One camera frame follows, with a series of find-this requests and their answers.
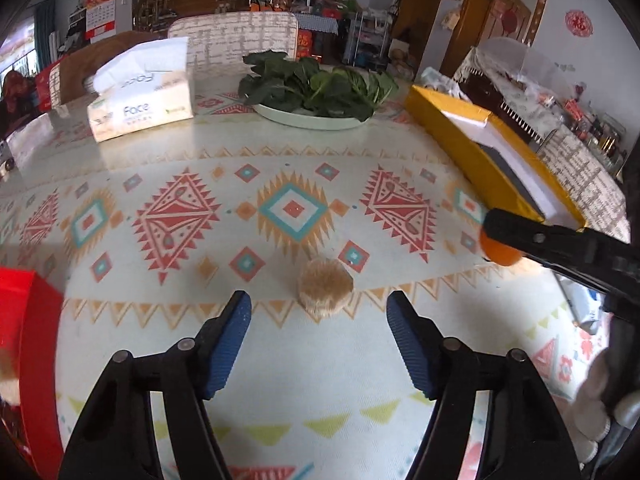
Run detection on red wall calendar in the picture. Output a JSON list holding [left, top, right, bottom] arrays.
[[85, 0, 119, 43]]

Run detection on yellow cardboard box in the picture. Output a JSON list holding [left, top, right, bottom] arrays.
[[404, 85, 587, 233]]

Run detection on patterned tablecloth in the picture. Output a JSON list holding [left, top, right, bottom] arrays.
[[0, 62, 601, 480]]

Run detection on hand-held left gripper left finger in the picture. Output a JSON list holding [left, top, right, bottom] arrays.
[[59, 290, 252, 480]]

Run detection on white tissue box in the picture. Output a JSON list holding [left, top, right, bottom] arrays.
[[87, 36, 195, 143]]

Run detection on red paper-cut wall decoration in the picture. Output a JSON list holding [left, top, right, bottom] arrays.
[[565, 9, 593, 37]]

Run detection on leafy green vegetables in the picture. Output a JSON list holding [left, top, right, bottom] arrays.
[[239, 51, 399, 120]]

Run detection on bright window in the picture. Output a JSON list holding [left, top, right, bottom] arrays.
[[0, 25, 41, 78]]

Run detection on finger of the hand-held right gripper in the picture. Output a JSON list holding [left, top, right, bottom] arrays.
[[484, 208, 640, 306]]

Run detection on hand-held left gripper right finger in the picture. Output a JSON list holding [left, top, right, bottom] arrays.
[[386, 290, 583, 480]]

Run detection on side table with lace cloth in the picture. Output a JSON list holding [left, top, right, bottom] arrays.
[[452, 45, 631, 241]]

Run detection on brown chair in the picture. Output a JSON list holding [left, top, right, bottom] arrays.
[[37, 31, 168, 111]]

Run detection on blue checkered cloth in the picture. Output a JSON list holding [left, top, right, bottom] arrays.
[[295, 12, 341, 36]]

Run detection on red box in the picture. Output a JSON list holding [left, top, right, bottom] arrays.
[[35, 66, 62, 111]]

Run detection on patterned chair back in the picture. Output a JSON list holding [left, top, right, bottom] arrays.
[[167, 11, 300, 68]]

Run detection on person's right hand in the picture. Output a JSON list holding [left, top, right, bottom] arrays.
[[572, 342, 631, 458]]

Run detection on small orange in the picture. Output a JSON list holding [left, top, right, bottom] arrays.
[[479, 230, 526, 267]]

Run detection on red plastic basket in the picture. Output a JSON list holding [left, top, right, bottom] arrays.
[[0, 267, 65, 478]]

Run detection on wooden door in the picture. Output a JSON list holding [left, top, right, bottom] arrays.
[[392, 0, 451, 43]]

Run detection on white oval plate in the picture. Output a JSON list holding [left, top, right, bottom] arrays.
[[252, 102, 373, 131]]

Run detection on metal storage rack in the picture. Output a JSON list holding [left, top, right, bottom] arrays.
[[344, 10, 391, 68]]

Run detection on translucent food cover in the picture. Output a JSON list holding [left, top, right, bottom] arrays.
[[475, 37, 576, 106]]

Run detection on wooden door frame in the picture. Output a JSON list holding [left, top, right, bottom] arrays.
[[440, 0, 551, 81]]

